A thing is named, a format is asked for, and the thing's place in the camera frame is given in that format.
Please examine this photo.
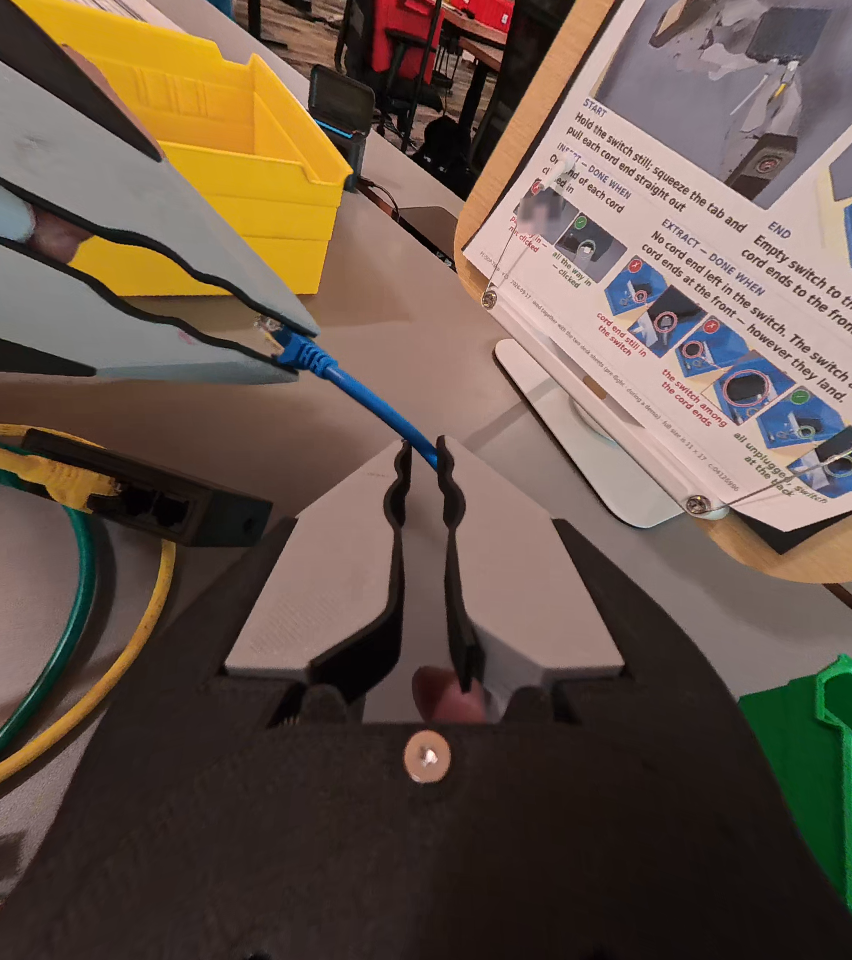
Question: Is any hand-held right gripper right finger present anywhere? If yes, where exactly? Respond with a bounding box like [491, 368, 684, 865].
[437, 436, 625, 695]

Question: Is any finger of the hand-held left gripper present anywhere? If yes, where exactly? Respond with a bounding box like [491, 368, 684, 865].
[0, 36, 322, 339]
[0, 236, 299, 385]

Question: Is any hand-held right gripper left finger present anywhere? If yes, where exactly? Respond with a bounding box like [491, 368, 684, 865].
[225, 438, 413, 702]

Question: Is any black network switch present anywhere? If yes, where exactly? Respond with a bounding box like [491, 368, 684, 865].
[21, 427, 274, 549]

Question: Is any yellow plastic bin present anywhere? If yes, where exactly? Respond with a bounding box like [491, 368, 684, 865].
[9, 0, 352, 297]

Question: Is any yellow ethernet cable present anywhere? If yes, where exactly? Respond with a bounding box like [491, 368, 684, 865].
[0, 423, 176, 950]

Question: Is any blue ethernet cable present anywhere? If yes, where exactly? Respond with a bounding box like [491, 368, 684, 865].
[255, 315, 442, 472]

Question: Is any green ethernet cable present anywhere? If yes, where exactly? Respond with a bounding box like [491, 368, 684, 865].
[0, 448, 98, 794]

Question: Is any green plastic bin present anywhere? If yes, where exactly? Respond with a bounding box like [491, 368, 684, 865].
[738, 654, 852, 931]

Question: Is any person's left hand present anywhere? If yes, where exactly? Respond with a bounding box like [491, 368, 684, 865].
[28, 204, 91, 261]

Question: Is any person's right hand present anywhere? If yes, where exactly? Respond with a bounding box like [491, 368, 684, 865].
[411, 666, 488, 725]

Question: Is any white display stand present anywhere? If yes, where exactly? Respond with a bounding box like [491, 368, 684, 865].
[482, 300, 731, 530]

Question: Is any small black device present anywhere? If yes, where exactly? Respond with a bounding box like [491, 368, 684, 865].
[308, 63, 377, 193]

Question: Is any instruction sheet on stand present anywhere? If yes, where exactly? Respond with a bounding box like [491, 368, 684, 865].
[453, 0, 852, 586]

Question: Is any red office chair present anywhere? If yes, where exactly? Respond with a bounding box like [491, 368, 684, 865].
[372, 0, 446, 93]

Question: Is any red storage bin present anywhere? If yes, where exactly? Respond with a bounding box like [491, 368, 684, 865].
[463, 0, 517, 46]

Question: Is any black device cable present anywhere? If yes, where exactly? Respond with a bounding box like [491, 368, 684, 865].
[358, 177, 401, 220]

